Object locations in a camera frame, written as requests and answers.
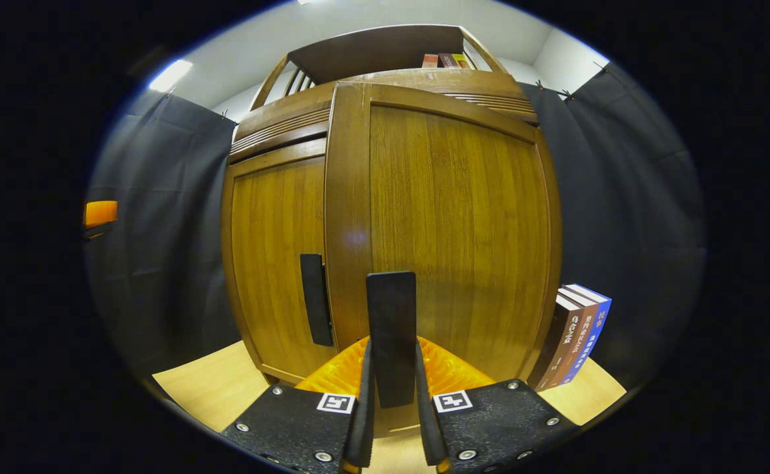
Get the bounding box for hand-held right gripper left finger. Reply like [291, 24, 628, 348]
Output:
[220, 336, 376, 474]

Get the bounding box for wooden double-door shoe cabinet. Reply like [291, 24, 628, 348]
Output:
[220, 24, 563, 436]

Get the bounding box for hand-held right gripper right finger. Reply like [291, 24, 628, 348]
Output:
[415, 336, 580, 474]

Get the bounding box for dark brown book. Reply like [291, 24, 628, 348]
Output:
[528, 294, 582, 392]

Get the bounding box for wooden shoe cabinet door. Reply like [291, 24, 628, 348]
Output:
[221, 138, 337, 384]
[324, 80, 563, 436]

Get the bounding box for blue book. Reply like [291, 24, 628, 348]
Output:
[561, 283, 613, 386]

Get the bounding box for black door handle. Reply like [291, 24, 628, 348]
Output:
[366, 271, 418, 409]
[299, 253, 335, 348]

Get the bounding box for wooden cabinet drawer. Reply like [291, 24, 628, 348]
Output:
[228, 68, 541, 166]

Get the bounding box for black backdrop cloth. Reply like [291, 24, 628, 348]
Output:
[86, 63, 708, 390]

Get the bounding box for ceiling light panel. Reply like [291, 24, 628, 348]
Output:
[149, 59, 194, 93]

